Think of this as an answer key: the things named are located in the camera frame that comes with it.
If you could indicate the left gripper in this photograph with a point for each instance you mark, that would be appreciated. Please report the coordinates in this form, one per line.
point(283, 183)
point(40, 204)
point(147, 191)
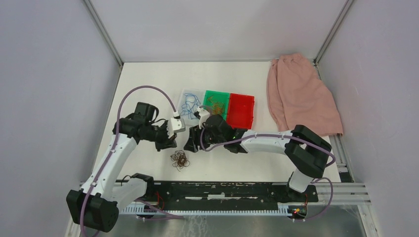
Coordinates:
point(166, 142)

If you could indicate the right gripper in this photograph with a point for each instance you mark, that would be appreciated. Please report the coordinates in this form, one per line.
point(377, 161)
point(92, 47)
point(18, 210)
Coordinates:
point(194, 139)

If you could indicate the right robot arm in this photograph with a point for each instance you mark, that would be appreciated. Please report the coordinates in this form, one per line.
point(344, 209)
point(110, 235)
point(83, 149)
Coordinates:
point(309, 152)

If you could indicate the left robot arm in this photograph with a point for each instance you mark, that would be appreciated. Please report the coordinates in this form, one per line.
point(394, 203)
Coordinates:
point(97, 204)

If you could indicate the clear plastic bin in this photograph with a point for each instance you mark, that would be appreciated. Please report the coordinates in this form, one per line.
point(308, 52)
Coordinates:
point(189, 101)

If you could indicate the green plastic bin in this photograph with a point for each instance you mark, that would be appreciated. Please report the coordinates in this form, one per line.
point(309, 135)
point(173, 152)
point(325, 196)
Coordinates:
point(218, 102)

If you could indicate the red plastic bin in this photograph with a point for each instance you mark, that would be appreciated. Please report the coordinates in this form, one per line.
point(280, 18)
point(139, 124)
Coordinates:
point(240, 111)

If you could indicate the pink cloth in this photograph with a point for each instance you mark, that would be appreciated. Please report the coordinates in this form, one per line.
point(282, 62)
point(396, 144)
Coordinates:
point(296, 95)

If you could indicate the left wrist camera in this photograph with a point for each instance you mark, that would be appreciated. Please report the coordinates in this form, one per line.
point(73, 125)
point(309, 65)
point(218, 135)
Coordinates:
point(176, 126)

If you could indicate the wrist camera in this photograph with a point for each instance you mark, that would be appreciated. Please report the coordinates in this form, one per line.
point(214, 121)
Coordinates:
point(202, 113)
point(176, 126)

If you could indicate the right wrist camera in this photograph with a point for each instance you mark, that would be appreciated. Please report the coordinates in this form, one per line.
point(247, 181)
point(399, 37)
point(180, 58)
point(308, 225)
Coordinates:
point(202, 113)

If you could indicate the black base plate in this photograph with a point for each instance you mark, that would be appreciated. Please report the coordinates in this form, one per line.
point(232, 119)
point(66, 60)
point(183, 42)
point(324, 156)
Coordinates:
point(224, 196)

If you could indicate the white slotted cable duct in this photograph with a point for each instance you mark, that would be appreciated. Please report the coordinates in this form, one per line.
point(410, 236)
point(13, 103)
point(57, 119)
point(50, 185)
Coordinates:
point(140, 209)

